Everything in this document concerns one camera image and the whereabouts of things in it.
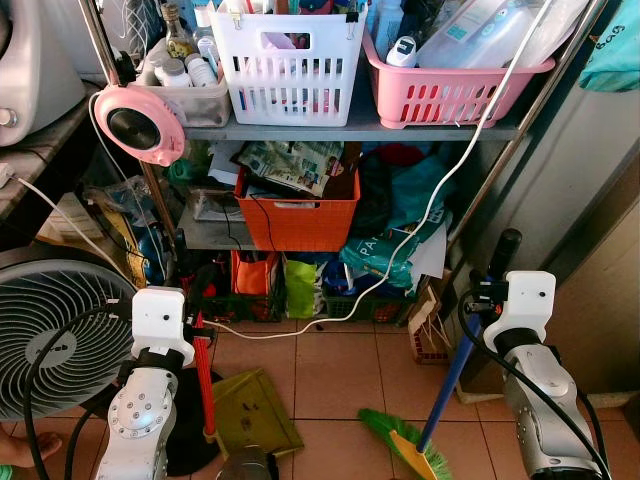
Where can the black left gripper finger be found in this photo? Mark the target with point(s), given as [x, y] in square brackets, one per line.
[186, 265]

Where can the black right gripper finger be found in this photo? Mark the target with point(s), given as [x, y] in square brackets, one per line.
[505, 250]

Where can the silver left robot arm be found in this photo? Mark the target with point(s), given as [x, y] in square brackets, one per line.
[140, 415]

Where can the grey floor fan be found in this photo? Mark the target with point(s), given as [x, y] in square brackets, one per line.
[60, 330]

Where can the small cardboard box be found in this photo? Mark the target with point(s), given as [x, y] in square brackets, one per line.
[428, 330]

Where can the green bag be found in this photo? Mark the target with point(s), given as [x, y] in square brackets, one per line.
[300, 290]

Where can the teal plastic bag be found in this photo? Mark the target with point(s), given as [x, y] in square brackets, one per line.
[390, 250]

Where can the orange plastic basket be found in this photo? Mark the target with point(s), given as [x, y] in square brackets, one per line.
[300, 225]

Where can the black round fan base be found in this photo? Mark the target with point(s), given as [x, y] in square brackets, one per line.
[185, 430]

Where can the folded newspaper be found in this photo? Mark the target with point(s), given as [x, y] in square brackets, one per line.
[290, 165]

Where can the pink round clip lamp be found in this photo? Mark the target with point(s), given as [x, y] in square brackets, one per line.
[140, 125]

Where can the pink plastic basket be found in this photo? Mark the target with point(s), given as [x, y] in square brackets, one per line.
[450, 95]

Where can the silver robot leg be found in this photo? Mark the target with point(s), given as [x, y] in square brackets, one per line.
[248, 465]

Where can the clear plastic bin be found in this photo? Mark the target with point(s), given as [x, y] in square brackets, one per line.
[200, 100]

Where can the metal shelf rack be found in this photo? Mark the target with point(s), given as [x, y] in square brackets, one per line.
[360, 130]

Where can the clear plastic container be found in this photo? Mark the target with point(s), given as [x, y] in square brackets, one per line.
[490, 35]

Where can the white plastic basket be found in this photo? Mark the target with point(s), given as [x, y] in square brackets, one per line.
[290, 70]

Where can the person's bare foot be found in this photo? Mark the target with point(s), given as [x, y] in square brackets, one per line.
[25, 448]

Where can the teal cloth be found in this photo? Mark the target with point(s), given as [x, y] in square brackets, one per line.
[612, 50]

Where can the white appliance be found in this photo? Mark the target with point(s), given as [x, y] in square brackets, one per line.
[35, 70]

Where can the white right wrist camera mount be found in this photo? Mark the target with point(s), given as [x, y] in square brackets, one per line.
[525, 300]

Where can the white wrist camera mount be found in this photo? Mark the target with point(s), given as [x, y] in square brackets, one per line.
[160, 320]
[525, 300]

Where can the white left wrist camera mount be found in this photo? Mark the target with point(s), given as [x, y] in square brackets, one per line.
[160, 320]

